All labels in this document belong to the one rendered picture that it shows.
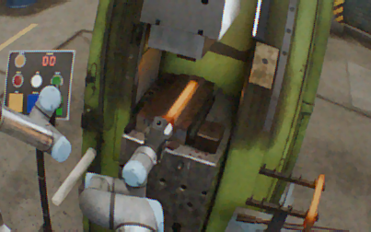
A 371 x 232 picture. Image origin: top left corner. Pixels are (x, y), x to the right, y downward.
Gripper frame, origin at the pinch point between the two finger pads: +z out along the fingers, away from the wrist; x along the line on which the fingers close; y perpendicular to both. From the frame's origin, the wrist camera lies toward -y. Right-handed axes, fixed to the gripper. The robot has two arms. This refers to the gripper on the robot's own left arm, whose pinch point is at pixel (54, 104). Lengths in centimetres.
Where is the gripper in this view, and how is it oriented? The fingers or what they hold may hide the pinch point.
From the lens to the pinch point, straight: 184.1
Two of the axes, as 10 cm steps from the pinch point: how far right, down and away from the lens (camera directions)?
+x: -9.7, -1.4, -2.0
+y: 1.4, -9.9, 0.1
